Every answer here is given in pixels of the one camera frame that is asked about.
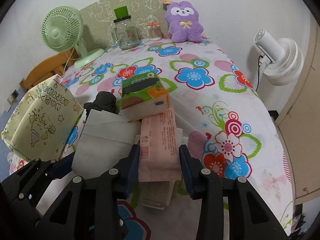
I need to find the white cloth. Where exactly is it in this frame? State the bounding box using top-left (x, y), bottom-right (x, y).
top-left (72, 109), bottom-right (141, 179)

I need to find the pink paper packet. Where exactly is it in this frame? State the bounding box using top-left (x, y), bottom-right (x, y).
top-left (138, 107), bottom-right (181, 183)

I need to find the black drawstring pouch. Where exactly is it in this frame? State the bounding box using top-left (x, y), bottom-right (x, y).
top-left (84, 91), bottom-right (117, 117)

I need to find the green tissue pack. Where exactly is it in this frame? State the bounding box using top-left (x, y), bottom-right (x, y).
top-left (119, 71), bottom-right (170, 121)

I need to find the white garbage bag roll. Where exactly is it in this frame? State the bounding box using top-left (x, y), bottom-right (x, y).
top-left (140, 181), bottom-right (175, 210)

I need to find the yellow fabric storage box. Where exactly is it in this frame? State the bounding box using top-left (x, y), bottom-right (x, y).
top-left (1, 74), bottom-right (84, 161)

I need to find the floral tablecloth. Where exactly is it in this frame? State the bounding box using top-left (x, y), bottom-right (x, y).
top-left (9, 35), bottom-right (294, 240)

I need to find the beige wardrobe door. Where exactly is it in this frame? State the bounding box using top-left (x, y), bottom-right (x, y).
top-left (276, 18), bottom-right (319, 205)

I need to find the white standing fan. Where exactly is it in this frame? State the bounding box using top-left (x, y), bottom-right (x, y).
top-left (254, 29), bottom-right (304, 86)

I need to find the green desk fan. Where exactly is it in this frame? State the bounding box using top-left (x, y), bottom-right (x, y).
top-left (41, 6), bottom-right (105, 68)

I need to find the glass mason jar mug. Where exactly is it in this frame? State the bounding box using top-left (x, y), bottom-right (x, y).
top-left (113, 15), bottom-right (139, 50)

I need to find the cotton swab container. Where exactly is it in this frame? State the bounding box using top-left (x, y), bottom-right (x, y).
top-left (146, 23), bottom-right (162, 41)

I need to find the purple plush bunny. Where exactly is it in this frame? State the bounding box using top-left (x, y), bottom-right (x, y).
top-left (165, 1), bottom-right (203, 43)

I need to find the green cup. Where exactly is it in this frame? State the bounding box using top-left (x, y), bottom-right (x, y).
top-left (114, 6), bottom-right (129, 20)

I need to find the green patterned board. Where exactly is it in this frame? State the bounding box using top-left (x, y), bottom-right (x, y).
top-left (80, 0), bottom-right (169, 50)

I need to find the wall power outlet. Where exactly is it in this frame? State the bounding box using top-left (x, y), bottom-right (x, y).
top-left (7, 90), bottom-right (19, 105)

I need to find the white fan cable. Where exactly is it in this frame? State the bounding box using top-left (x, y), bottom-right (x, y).
top-left (63, 47), bottom-right (77, 71)

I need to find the black fan cable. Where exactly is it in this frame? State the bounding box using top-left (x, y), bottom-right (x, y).
top-left (254, 55), bottom-right (263, 92)

